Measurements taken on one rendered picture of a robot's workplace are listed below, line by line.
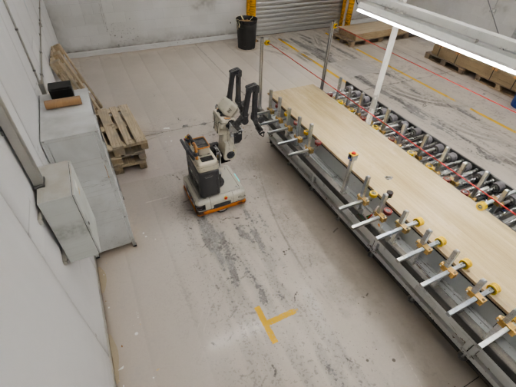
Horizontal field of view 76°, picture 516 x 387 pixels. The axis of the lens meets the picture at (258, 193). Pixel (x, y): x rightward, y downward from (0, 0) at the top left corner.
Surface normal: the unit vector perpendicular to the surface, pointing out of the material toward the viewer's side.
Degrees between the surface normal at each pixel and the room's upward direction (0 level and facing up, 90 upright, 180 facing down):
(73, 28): 90
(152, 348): 0
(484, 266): 0
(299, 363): 0
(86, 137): 90
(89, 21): 90
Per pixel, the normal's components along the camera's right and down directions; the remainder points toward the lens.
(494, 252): 0.04, -0.74
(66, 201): 0.44, 0.62
